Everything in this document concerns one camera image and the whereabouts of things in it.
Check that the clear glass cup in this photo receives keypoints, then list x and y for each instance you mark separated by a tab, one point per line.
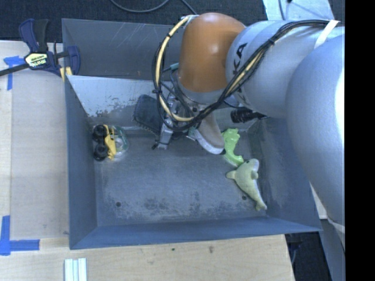
121	145

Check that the grey metal bin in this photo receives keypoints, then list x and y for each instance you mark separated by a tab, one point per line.
175	186

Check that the yellow toy car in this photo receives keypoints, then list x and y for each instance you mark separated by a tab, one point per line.
109	140

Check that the bright green toy frog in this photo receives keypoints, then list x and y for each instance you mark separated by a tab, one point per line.
231	145

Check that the pale green toy dolphin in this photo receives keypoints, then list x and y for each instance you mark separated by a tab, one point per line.
249	180

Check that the pale wood board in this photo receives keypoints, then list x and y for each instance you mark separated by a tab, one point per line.
38	157

